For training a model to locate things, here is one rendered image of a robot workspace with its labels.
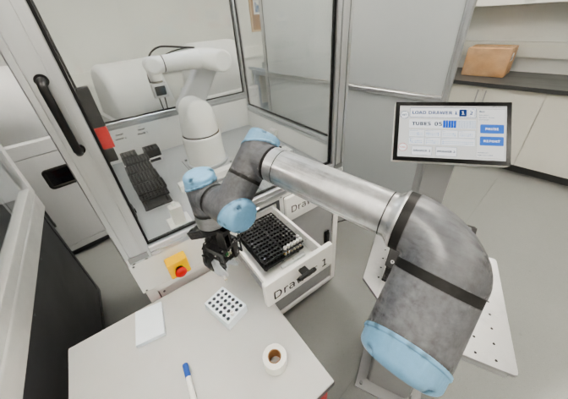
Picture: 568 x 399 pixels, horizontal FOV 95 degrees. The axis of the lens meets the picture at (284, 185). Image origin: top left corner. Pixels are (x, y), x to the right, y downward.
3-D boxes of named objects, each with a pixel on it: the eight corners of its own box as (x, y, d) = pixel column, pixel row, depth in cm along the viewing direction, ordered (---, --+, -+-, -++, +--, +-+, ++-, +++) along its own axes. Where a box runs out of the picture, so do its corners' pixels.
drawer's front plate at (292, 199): (331, 194, 135) (332, 177, 129) (286, 218, 122) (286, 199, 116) (329, 193, 137) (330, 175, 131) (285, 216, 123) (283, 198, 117)
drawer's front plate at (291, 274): (331, 264, 99) (333, 243, 93) (267, 308, 85) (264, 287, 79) (328, 260, 100) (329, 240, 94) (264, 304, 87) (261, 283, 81)
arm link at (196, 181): (193, 187, 54) (173, 173, 59) (204, 226, 60) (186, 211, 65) (223, 171, 59) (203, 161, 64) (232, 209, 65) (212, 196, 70)
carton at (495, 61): (510, 73, 293) (521, 45, 278) (502, 78, 276) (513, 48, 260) (468, 69, 319) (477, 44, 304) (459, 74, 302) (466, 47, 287)
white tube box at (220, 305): (248, 310, 91) (246, 304, 89) (230, 330, 86) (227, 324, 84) (224, 292, 98) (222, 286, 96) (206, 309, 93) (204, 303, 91)
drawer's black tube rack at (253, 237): (303, 252, 102) (303, 240, 98) (265, 276, 94) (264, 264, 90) (272, 223, 117) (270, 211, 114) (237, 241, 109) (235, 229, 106)
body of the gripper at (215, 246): (226, 271, 69) (216, 238, 63) (203, 259, 73) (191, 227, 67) (243, 251, 75) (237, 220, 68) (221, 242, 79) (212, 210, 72)
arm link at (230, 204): (248, 181, 50) (216, 165, 57) (222, 233, 50) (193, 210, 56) (271, 192, 56) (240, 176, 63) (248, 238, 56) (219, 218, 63)
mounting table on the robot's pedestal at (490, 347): (485, 277, 109) (496, 259, 103) (502, 394, 77) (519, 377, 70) (374, 245, 128) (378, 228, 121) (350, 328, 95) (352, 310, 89)
